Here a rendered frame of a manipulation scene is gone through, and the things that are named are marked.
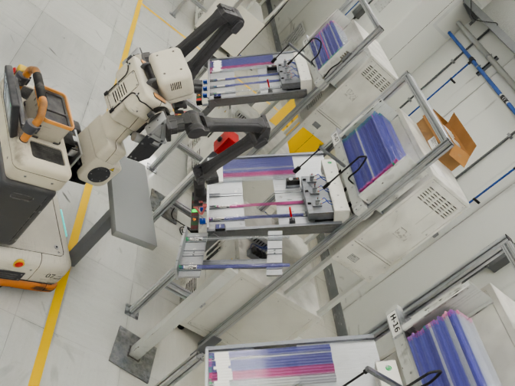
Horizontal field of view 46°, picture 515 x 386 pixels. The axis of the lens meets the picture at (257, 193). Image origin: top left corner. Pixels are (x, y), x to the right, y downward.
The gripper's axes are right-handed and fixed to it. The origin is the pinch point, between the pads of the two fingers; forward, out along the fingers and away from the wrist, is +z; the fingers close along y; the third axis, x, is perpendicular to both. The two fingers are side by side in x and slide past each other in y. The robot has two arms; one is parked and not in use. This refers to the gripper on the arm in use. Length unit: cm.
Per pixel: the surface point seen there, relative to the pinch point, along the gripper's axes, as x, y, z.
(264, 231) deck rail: -32.3, -9.9, 10.1
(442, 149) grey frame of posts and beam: -118, -13, -39
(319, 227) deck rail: -62, -10, 9
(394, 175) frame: -97, -11, -23
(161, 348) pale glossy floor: 28, -27, 78
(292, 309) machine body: -48, -10, 71
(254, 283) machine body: -26, -10, 48
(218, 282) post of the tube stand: -7.9, -42.9, 12.5
